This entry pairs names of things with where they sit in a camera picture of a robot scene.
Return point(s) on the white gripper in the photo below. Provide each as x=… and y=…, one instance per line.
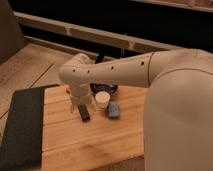
x=81, y=95

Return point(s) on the orange red pepper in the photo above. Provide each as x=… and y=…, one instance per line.
x=68, y=89

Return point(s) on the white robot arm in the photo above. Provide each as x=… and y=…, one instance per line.
x=178, y=110

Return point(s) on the dark brown rectangular bar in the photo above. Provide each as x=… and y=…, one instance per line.
x=84, y=112

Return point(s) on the white paper cup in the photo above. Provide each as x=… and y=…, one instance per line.
x=102, y=99

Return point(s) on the black bowl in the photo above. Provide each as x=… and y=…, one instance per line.
x=109, y=88

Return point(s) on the blue sponge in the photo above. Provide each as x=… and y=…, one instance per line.
x=113, y=109

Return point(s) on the dark grey table mat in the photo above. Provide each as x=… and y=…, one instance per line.
x=22, y=139

